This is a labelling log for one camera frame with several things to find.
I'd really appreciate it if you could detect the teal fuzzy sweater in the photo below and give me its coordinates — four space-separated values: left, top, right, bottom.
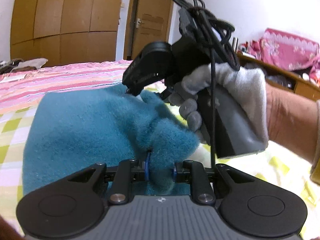
22 84 199 195

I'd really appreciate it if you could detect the bare right forearm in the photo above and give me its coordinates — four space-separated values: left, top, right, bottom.
266 85 319 165

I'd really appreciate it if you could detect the white gloved right hand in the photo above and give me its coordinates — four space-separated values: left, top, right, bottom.
169 63 269 147

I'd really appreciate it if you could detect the green checkered bed sheet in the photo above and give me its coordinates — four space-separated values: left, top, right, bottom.
1 105 319 239

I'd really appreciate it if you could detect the wooden side shelf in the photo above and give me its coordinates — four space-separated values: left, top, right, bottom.
238 53 319 101

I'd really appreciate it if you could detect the pink floral bedding pile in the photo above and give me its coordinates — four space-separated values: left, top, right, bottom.
239 28 319 86

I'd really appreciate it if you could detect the wooden room door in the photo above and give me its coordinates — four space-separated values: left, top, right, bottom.
123 0 173 60

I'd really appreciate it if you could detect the pink striped quilt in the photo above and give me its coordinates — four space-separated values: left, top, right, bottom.
1 60 131 114

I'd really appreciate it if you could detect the folded grey cloth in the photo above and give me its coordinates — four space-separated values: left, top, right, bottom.
11 58 48 72

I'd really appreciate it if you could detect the wooden wardrobe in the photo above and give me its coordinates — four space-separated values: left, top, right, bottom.
10 0 121 66

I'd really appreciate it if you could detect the dark bedside table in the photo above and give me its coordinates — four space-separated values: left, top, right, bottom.
0 59 23 75

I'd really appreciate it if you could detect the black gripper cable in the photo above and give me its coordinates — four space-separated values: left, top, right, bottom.
167 0 241 169

